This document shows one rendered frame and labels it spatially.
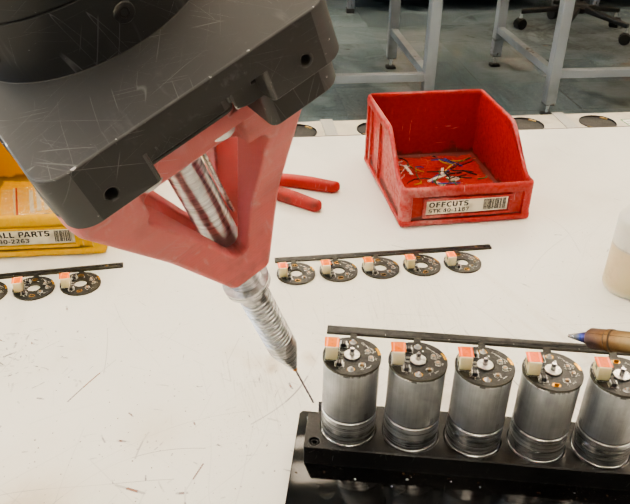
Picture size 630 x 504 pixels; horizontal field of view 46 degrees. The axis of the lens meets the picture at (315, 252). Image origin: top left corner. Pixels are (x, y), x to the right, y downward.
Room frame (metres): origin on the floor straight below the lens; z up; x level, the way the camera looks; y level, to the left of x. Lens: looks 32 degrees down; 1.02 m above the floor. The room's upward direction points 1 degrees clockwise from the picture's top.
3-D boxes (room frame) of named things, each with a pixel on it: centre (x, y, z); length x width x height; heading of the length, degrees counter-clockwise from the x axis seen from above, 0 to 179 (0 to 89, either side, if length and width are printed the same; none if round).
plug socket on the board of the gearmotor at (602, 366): (0.24, -0.12, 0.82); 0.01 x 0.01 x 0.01; 85
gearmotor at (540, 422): (0.24, -0.10, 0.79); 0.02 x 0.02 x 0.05
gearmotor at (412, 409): (0.24, -0.04, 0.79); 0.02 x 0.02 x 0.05
